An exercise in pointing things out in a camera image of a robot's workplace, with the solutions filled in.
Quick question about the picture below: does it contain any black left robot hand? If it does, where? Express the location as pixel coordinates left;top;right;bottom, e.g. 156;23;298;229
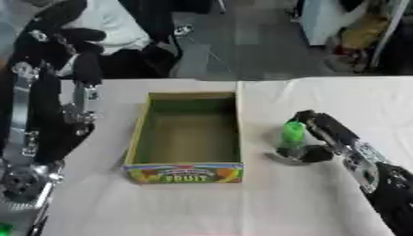
0;0;109;167

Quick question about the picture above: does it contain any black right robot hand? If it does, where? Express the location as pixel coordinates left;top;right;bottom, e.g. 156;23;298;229
274;109;361;164

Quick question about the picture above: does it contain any green plastic bottle toy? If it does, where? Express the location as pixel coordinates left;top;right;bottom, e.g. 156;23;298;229
278;120;309;152

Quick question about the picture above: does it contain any cardboard box with green inside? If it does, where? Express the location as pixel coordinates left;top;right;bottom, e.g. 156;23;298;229
121;90;247;185

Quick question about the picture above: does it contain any yellow bag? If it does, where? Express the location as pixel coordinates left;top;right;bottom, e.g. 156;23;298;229
336;13;391;51

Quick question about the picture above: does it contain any white cabinet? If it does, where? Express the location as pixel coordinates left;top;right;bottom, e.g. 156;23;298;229
297;0;378;47

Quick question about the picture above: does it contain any white pole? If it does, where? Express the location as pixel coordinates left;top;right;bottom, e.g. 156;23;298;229
369;0;412;69

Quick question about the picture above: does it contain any person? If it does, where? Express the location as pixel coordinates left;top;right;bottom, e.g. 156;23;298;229
20;0;186;79

